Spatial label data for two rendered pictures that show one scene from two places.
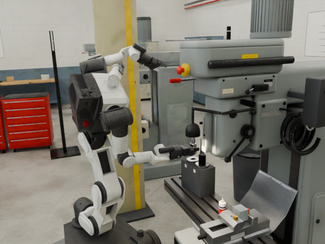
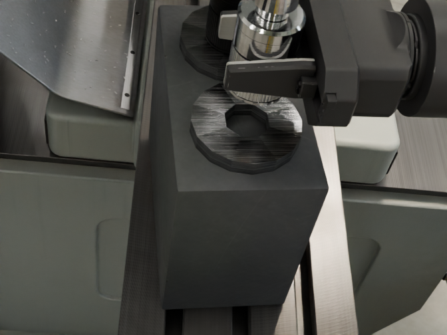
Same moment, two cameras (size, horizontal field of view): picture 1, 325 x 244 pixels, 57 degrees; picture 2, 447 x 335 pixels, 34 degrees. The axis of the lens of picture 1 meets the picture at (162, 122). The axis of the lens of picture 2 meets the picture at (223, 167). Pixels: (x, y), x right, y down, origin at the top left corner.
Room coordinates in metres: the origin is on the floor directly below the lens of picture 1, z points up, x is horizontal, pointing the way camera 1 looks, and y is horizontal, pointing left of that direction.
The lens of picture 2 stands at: (2.27, -0.12, 1.54)
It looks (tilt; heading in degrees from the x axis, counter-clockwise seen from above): 50 degrees down; 193
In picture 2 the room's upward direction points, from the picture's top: 12 degrees clockwise
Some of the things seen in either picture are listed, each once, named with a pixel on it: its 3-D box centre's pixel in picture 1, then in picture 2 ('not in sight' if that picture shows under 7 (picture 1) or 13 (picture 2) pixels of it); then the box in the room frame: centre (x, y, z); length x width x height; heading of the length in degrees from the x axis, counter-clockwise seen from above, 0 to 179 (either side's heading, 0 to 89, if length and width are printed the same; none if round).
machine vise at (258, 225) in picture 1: (234, 224); not in sight; (1.34, -0.35, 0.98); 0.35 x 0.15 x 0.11; 114
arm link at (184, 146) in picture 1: (181, 151); (384, 58); (1.84, -0.12, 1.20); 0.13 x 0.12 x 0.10; 27
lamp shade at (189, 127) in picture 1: (192, 129); not in sight; (1.39, -0.15, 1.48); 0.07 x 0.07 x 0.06
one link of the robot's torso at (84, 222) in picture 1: (97, 219); not in sight; (1.89, 0.48, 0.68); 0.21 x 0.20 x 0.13; 40
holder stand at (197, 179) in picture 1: (197, 175); (223, 153); (1.83, -0.22, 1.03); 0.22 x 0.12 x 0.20; 29
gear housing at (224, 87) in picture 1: (234, 83); not in sight; (1.50, -0.37, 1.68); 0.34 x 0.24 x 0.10; 112
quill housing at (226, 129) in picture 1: (226, 124); not in sight; (1.49, -0.33, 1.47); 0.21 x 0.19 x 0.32; 22
